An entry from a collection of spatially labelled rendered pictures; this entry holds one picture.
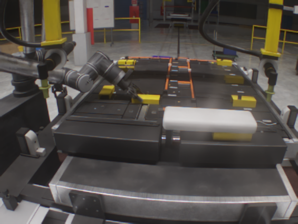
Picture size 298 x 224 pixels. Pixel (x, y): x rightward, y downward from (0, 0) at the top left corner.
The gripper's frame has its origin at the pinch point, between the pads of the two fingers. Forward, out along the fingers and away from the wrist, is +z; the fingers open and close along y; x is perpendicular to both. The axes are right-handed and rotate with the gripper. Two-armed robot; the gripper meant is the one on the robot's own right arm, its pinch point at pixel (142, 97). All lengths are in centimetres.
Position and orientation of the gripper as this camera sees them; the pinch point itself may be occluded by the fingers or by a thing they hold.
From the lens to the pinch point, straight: 141.3
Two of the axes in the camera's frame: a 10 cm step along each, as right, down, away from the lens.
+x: 6.4, -6.5, -4.1
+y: -1.2, 4.4, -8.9
